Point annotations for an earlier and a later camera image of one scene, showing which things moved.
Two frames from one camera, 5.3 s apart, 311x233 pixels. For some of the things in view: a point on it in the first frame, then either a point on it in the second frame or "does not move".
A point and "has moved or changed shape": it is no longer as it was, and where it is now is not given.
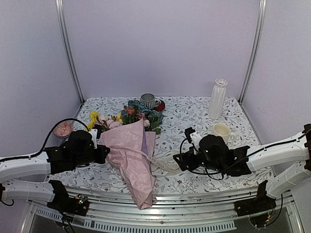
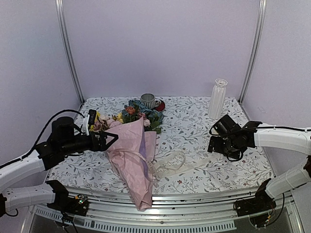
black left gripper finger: x=100 y=153 → x=100 y=144
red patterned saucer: x=160 y=105 does not move
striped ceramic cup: x=148 y=100 does not move
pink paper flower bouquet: x=130 y=135 does not move
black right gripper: x=183 y=157 → x=235 y=155
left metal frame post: x=59 y=5 does not move
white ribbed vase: x=217 y=99 does not move
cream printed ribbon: x=164 y=166 has moved or changed shape
